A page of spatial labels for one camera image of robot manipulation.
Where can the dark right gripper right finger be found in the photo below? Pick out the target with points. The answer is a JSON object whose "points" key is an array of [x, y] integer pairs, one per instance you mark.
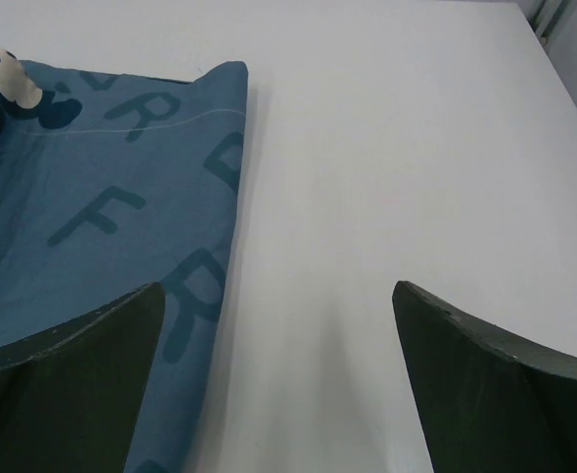
{"points": [[488, 400]]}

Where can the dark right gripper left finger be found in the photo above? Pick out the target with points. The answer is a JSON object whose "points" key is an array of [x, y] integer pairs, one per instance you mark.
{"points": [[70, 395]]}

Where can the blue cartoon mouse placemat cloth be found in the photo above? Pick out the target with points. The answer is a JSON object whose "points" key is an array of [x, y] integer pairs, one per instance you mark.
{"points": [[109, 182]]}

